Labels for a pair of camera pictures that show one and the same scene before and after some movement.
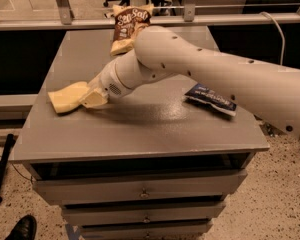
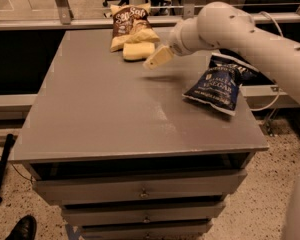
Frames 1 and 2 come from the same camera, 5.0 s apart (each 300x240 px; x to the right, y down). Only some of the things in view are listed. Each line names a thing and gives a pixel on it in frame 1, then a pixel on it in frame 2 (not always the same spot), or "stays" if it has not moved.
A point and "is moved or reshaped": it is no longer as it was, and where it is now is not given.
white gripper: (109, 81) → (175, 42)
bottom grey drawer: (188, 230) stays
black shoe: (24, 229) stays
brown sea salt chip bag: (127, 21) stays
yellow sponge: (68, 98) is moved or reshaped
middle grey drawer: (145, 213) stays
